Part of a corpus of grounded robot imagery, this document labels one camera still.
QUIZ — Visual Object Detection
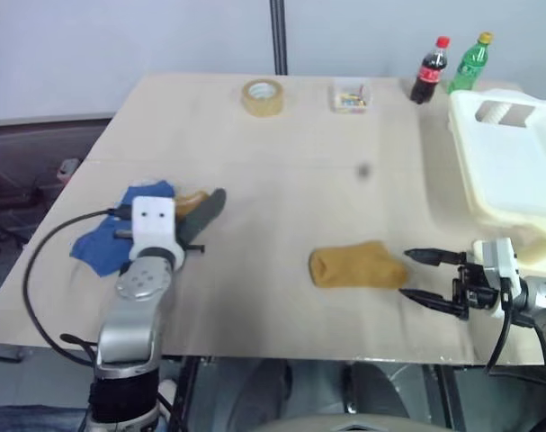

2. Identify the dark sofa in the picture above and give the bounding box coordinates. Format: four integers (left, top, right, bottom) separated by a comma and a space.
0, 111, 116, 312

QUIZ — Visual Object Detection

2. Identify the white plastic basket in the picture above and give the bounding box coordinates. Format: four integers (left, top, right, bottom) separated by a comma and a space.
446, 87, 546, 275

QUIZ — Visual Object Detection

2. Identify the roll of clear tape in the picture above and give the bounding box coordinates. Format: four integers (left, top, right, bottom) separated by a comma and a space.
240, 77, 285, 120

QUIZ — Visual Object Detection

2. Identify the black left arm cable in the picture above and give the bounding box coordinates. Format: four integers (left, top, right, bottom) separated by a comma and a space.
22, 207, 133, 366

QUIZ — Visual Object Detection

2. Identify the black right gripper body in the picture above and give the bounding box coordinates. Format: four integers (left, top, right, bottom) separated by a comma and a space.
451, 251, 499, 317

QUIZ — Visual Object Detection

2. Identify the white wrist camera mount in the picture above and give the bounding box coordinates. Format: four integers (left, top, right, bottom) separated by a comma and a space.
129, 195, 185, 271
472, 237, 531, 321

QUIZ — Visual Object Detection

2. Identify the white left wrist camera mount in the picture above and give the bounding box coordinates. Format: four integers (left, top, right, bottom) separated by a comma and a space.
129, 195, 185, 271

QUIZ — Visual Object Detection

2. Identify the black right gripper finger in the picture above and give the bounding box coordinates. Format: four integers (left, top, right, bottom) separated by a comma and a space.
398, 289, 470, 321
403, 247, 468, 267

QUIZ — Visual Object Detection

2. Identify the large mustard yellow sock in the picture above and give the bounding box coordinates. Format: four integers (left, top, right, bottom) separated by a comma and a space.
309, 240, 409, 291

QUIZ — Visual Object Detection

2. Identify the black table leg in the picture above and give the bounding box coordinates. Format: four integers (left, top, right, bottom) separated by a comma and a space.
169, 356, 201, 432

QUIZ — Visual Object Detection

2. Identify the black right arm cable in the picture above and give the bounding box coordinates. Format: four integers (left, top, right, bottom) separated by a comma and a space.
484, 277, 546, 375

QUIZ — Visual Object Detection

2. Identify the dark grey sock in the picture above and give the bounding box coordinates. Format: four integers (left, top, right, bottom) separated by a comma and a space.
176, 187, 228, 247

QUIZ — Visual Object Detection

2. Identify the cola bottle with red cap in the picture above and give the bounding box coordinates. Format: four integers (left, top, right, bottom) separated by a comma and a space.
408, 36, 452, 106

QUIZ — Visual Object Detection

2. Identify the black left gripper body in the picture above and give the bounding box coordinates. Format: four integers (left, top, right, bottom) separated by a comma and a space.
113, 229, 206, 254

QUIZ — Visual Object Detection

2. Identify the small mustard yellow sock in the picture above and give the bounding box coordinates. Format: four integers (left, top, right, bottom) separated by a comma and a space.
173, 190, 210, 218

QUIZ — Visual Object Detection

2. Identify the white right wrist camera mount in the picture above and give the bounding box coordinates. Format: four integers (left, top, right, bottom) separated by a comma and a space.
472, 237, 531, 321

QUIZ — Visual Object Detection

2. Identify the green bottle with yellow cap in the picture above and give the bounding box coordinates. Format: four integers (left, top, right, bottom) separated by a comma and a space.
446, 31, 496, 96

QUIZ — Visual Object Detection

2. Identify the clear box with coloured bits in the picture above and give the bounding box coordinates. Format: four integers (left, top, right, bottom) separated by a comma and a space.
329, 79, 375, 115

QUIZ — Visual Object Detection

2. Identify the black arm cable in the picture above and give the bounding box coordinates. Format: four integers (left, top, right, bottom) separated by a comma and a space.
484, 277, 546, 375
22, 207, 133, 366

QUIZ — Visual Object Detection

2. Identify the blue sock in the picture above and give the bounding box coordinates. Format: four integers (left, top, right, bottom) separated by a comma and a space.
69, 179, 175, 279

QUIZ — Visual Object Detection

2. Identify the grey rounded robot body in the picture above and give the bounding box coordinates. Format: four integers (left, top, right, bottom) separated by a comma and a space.
256, 411, 438, 432

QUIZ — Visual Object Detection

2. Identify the black upright post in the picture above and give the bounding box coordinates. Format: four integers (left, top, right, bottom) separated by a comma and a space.
269, 0, 290, 76

